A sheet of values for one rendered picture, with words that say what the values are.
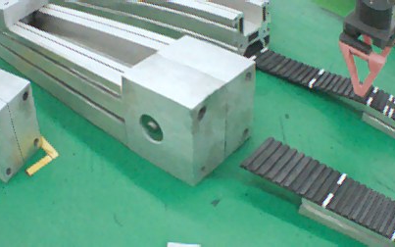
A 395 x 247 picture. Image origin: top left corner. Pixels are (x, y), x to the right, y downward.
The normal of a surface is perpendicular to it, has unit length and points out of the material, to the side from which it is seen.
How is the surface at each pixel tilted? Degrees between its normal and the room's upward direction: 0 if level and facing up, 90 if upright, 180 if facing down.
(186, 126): 90
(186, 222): 0
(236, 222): 0
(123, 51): 90
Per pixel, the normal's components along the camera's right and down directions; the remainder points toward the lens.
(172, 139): -0.63, 0.50
